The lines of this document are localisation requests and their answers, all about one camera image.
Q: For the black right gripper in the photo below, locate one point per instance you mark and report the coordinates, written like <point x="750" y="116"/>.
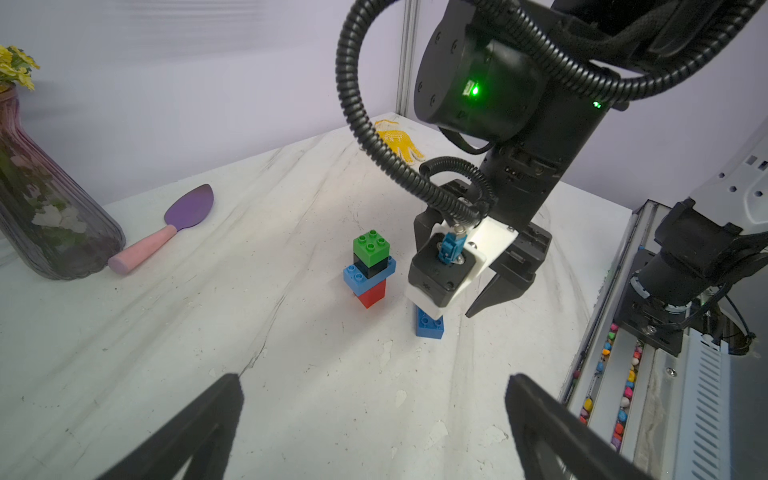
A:
<point x="509" y="186"/>

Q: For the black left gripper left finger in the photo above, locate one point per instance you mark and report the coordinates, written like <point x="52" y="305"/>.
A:
<point x="197" y="441"/>

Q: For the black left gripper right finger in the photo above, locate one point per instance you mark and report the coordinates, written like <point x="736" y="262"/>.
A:
<point x="553" y="444"/>

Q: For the dark blue long lego brick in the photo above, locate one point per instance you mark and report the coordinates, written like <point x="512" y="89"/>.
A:
<point x="428" y="327"/>

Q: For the red square lego brick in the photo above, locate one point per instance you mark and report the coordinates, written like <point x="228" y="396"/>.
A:
<point x="373" y="295"/>

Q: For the black square lego brick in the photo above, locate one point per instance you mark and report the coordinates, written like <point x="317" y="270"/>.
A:
<point x="370" y="271"/>

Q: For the green square lego brick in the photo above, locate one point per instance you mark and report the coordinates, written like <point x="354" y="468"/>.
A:
<point x="371" y="248"/>

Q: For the light blue long lego brick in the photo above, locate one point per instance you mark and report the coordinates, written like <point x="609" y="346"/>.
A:
<point x="360" y="284"/>

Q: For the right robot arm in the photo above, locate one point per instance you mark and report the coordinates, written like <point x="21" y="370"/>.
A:
<point x="534" y="83"/>

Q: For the yellow rubber glove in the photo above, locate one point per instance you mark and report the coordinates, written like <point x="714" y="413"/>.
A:
<point x="399" y="141"/>

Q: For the purple pink toy spatula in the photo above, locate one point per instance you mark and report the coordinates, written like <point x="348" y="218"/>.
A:
<point x="186" y="212"/>

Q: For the purple ribbed glass vase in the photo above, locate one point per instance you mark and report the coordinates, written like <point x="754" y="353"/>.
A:
<point x="55" y="226"/>

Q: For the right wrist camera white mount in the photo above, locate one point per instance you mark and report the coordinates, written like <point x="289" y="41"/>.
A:
<point x="432" y="284"/>

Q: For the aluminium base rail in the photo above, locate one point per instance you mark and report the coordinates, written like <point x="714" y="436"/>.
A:
<point x="668" y="415"/>

